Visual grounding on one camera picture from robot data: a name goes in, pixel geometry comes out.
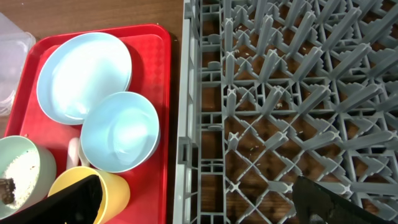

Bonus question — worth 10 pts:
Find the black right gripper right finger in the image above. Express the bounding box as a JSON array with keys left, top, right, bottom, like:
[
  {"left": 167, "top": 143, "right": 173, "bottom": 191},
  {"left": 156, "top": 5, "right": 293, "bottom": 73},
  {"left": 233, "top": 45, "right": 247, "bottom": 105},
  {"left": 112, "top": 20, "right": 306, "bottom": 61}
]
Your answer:
[{"left": 292, "top": 176, "right": 387, "bottom": 223}]

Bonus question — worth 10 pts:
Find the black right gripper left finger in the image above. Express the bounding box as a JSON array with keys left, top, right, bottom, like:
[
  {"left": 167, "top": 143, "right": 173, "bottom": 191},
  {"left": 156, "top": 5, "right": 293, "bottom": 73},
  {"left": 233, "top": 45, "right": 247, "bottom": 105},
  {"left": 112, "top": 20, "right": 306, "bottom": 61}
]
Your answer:
[{"left": 1, "top": 174, "right": 103, "bottom": 224}]

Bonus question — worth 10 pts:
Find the yellow cup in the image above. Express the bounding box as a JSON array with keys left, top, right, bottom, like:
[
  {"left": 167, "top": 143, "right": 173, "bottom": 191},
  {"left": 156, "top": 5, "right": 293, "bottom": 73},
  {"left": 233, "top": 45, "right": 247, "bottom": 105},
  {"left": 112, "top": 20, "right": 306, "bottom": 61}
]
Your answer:
[{"left": 48, "top": 166, "right": 131, "bottom": 224}]

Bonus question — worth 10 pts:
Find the white plastic spoon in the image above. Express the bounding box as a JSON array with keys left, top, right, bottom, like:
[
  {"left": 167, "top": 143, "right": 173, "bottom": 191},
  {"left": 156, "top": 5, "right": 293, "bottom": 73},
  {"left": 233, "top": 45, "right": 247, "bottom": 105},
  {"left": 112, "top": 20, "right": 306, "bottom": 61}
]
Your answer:
[{"left": 66, "top": 138, "right": 80, "bottom": 170}]

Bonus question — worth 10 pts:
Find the light blue bowl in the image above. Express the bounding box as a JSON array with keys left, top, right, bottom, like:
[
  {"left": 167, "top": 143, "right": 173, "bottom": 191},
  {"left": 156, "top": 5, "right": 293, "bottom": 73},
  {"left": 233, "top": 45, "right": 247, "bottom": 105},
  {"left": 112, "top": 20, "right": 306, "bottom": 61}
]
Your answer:
[{"left": 80, "top": 91, "right": 160, "bottom": 173}]

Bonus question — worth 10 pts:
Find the light blue plate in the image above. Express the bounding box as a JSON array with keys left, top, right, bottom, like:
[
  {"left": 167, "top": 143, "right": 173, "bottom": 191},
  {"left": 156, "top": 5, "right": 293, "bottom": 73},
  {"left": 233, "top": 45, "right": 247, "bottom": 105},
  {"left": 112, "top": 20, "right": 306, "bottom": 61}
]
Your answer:
[{"left": 36, "top": 32, "right": 132, "bottom": 125}]

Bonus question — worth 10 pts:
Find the grey dishwasher rack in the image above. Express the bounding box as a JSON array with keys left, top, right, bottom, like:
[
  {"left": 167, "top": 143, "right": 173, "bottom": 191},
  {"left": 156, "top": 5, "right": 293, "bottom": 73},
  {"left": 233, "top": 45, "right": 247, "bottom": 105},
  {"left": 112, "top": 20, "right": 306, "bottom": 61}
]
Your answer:
[{"left": 172, "top": 0, "right": 397, "bottom": 223}]

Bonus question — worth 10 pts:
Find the green bowl with rice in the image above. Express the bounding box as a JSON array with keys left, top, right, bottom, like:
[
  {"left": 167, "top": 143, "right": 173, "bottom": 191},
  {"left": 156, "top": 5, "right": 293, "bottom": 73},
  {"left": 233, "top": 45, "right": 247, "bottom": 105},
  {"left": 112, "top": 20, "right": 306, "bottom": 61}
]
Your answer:
[{"left": 1, "top": 136, "right": 57, "bottom": 219}]

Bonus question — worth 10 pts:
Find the clear plastic bin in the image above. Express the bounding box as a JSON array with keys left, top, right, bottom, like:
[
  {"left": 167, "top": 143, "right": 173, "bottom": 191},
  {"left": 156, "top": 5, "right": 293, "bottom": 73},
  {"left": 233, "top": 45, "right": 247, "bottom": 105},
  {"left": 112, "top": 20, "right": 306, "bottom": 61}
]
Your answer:
[{"left": 0, "top": 13, "right": 36, "bottom": 116}]

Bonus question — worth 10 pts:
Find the red serving tray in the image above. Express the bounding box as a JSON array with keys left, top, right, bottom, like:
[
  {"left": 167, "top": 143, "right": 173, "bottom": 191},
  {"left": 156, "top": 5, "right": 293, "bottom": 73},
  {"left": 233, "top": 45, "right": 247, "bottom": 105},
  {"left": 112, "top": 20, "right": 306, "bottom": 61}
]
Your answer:
[{"left": 4, "top": 24, "right": 171, "bottom": 223}]

